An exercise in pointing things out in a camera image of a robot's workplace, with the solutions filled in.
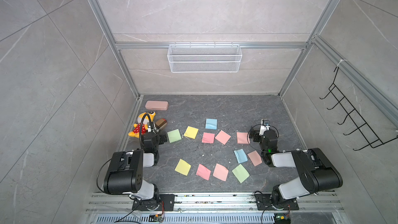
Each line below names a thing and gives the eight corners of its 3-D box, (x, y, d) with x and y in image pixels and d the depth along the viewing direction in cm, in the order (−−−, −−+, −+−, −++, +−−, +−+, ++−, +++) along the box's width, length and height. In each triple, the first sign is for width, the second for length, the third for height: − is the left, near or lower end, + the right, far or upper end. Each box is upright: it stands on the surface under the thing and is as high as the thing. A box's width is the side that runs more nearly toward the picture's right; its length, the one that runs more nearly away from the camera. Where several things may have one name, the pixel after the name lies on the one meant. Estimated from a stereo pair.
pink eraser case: (144, 110, 113) (143, 108, 111) (147, 102, 118) (146, 100, 116) (167, 110, 113) (167, 108, 111) (169, 102, 118) (168, 100, 116)
